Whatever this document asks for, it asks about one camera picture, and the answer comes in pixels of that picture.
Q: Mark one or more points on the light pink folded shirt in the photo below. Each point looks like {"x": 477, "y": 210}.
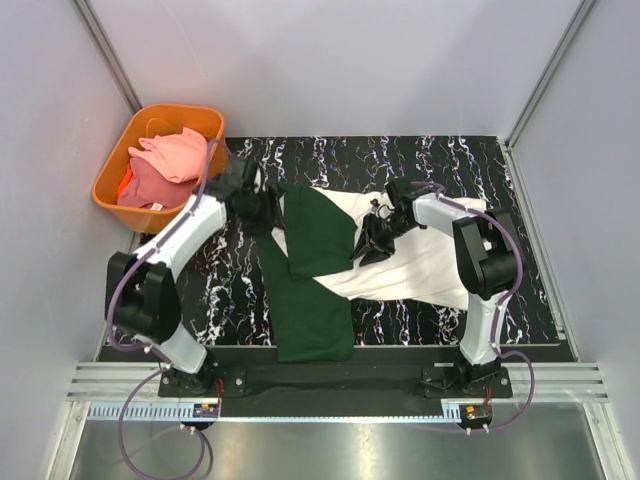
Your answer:
{"x": 178, "y": 157}

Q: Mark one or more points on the white green raglan t-shirt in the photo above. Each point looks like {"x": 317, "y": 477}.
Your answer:
{"x": 310, "y": 278}

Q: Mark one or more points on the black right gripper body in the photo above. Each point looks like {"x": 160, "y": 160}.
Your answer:
{"x": 383, "y": 232}

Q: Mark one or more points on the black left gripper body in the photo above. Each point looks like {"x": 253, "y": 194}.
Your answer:
{"x": 261, "y": 211}

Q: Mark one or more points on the orange plastic laundry basket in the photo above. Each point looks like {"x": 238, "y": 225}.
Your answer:
{"x": 158, "y": 119}

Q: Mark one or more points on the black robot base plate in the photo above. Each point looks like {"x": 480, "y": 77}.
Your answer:
{"x": 400, "y": 381}

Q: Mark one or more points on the dark pink folded shirt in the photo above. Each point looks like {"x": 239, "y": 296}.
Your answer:
{"x": 147, "y": 186}

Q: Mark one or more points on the black marble pattern mat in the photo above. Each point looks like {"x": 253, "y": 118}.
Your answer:
{"x": 222, "y": 292}

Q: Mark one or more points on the aluminium rail frame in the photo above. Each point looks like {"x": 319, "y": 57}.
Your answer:
{"x": 348, "y": 95}

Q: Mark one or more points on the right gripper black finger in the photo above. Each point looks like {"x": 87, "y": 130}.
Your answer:
{"x": 364, "y": 242}
{"x": 369, "y": 257}

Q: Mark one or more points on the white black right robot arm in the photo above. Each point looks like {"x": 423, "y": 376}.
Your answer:
{"x": 488, "y": 260}

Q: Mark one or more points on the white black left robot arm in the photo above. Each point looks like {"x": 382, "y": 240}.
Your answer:
{"x": 142, "y": 304}

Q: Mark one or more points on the orange garment in basket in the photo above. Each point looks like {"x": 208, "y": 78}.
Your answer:
{"x": 125, "y": 181}

